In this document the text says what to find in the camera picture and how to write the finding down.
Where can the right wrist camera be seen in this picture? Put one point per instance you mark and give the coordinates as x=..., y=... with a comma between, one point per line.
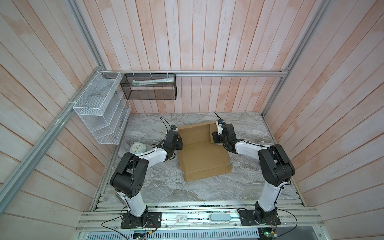
x=219, y=124

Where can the grey oval device on rail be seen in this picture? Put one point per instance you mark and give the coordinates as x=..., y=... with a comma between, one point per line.
x=220, y=217

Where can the paper sheet in black basket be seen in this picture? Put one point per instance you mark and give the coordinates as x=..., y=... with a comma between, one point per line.
x=153, y=82

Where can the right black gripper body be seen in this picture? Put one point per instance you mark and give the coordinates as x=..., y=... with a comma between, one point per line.
x=218, y=138

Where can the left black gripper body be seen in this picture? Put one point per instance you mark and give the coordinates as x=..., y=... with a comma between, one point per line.
x=178, y=145

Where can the brown cardboard box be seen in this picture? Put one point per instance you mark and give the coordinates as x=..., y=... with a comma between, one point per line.
x=200, y=157

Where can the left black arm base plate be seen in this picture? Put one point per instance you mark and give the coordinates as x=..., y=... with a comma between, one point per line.
x=149, y=220

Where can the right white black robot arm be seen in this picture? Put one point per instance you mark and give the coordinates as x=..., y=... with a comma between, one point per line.
x=277, y=168

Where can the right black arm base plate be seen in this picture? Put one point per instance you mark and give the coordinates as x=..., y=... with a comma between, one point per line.
x=258, y=217

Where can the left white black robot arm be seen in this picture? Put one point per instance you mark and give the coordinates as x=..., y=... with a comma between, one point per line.
x=129, y=176

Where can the black wire mesh basket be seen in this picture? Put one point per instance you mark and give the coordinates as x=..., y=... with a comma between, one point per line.
x=164, y=93

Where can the aluminium mounting rail frame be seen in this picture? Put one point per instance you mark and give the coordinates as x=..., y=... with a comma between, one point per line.
x=105, y=222

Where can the white wire mesh shelf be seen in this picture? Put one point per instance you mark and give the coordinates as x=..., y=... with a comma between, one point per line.
x=103, y=108

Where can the small white label box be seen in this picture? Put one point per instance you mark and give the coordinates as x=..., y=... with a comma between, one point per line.
x=182, y=218

